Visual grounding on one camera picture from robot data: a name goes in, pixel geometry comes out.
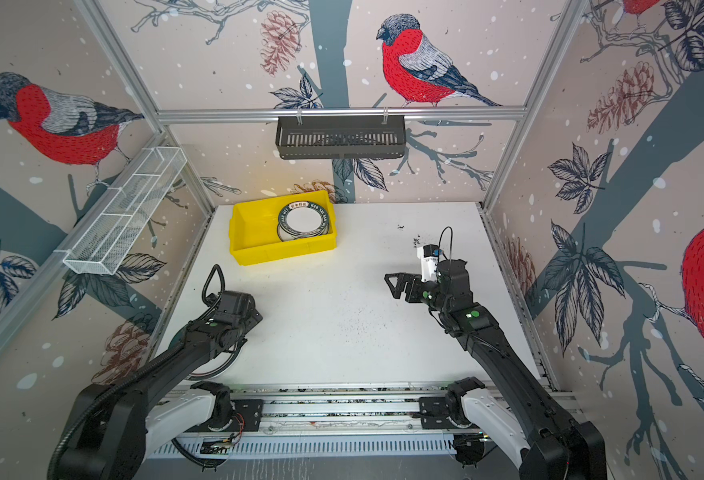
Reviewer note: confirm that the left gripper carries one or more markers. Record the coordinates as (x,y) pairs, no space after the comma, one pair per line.
(253,317)

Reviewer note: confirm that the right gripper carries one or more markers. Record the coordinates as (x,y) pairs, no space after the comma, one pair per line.
(406,279)

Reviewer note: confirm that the white plate green lettered rim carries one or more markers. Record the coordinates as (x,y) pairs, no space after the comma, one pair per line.
(301,220)

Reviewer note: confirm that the white plate green red rim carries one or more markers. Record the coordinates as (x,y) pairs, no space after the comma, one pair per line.
(217,366)

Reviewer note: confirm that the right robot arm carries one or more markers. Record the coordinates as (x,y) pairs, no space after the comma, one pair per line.
(541,438)

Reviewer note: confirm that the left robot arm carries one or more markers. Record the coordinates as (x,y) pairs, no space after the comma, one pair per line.
(105,435)

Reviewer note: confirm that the yellow plastic bin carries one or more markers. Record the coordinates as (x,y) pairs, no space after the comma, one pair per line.
(253,230)

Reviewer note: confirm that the black hanging basket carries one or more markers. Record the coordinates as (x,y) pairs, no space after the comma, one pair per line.
(341,137)

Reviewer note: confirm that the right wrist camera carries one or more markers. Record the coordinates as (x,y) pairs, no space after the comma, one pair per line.
(429,257)

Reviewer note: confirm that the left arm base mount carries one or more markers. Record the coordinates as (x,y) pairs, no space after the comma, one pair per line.
(244,415)

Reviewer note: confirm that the aluminium rail base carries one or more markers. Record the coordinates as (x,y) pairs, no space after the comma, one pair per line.
(312,422)

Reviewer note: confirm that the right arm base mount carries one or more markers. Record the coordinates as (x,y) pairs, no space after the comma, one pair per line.
(434,414)

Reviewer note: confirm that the white wire mesh basket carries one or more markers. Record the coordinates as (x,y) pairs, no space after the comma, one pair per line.
(108,239)

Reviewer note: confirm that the aluminium frame crossbar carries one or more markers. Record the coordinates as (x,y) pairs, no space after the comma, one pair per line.
(461,113)

